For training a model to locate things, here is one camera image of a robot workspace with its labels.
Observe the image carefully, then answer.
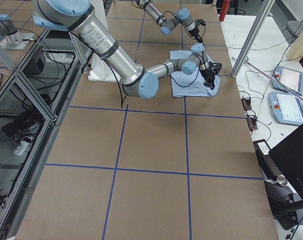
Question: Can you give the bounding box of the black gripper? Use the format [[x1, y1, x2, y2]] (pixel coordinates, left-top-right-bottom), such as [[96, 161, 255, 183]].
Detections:
[[188, 23, 204, 43], [201, 62, 222, 90]]

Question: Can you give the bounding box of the light blue t-shirt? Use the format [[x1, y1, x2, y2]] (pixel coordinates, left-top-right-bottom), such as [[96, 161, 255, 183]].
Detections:
[[169, 49, 222, 98]]

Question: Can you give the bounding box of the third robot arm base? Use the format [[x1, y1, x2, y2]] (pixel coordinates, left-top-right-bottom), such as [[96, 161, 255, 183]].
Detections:
[[0, 13, 35, 51]]

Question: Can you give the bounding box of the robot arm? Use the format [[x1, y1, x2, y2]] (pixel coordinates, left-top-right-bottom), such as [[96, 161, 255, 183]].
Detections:
[[135, 0, 206, 44], [33, 0, 222, 99]]

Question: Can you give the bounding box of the small electronics board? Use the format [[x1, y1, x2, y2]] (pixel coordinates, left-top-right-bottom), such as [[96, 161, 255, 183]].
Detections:
[[241, 98, 252, 111]]

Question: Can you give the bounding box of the red fire extinguisher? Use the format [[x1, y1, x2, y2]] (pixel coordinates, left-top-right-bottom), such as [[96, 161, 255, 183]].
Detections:
[[219, 0, 231, 22]]

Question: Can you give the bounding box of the teach pendant near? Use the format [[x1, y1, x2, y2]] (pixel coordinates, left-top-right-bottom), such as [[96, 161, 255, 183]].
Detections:
[[269, 91, 303, 126]]

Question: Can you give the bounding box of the teach pendant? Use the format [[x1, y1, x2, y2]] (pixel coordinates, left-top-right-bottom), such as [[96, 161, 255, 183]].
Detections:
[[272, 66, 303, 94], [269, 91, 303, 126]]

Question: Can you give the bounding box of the teach pendant far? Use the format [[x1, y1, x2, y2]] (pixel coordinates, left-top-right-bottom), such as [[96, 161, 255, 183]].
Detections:
[[272, 66, 303, 94]]

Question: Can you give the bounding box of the reacher grabber tool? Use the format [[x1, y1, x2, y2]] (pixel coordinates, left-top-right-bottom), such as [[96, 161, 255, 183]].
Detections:
[[231, 56, 303, 113]]

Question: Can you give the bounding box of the black monitor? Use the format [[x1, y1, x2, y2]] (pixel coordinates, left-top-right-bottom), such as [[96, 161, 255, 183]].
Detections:
[[269, 124, 303, 199]]

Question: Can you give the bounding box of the black power box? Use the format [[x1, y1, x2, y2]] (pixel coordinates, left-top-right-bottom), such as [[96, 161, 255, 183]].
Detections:
[[23, 48, 46, 75]]

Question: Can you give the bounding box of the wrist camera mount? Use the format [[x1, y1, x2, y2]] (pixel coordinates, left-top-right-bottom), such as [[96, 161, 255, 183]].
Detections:
[[195, 18, 206, 27]]

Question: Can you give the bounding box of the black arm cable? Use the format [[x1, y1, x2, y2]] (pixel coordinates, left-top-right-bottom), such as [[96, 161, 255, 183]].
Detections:
[[170, 67, 201, 88]]

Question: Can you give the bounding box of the aluminium frame post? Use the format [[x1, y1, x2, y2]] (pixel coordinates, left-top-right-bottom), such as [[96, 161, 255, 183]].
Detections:
[[231, 0, 275, 78]]

